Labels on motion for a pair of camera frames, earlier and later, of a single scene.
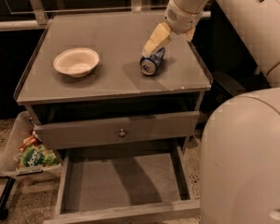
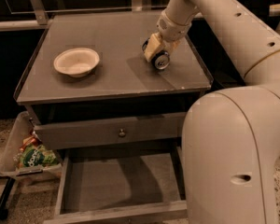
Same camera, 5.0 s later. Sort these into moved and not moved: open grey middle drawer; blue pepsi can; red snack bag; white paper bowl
Moved: blue pepsi can
Not moved: white paper bowl; red snack bag; open grey middle drawer
